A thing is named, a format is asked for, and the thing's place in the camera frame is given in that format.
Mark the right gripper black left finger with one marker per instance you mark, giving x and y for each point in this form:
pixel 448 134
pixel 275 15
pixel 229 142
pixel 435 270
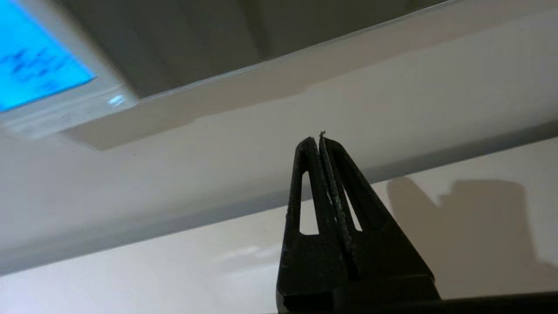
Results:
pixel 310 266

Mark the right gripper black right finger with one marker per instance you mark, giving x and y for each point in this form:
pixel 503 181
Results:
pixel 386 261

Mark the white wall thermostat panel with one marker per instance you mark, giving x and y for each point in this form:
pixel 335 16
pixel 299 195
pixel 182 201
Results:
pixel 48 74

